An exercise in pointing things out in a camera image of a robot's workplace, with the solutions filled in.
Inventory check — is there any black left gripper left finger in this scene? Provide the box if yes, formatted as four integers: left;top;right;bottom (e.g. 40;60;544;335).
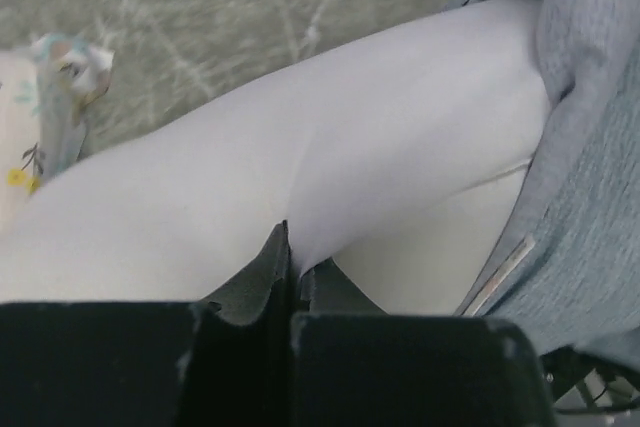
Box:
1;224;290;426

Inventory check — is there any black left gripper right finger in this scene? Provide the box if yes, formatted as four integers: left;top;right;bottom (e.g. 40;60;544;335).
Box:
289;261;557;427

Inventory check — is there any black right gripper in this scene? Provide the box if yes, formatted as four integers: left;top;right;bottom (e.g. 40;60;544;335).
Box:
541;347;640;427

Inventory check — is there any blue pillowcase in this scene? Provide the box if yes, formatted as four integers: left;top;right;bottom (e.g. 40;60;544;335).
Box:
458;0;639;369

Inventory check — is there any white pillow insert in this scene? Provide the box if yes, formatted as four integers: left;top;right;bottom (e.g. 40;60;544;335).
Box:
1;0;551;314

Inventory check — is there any floral patterned pillow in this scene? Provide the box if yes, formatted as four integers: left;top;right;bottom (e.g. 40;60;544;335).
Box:
0;31;115;233

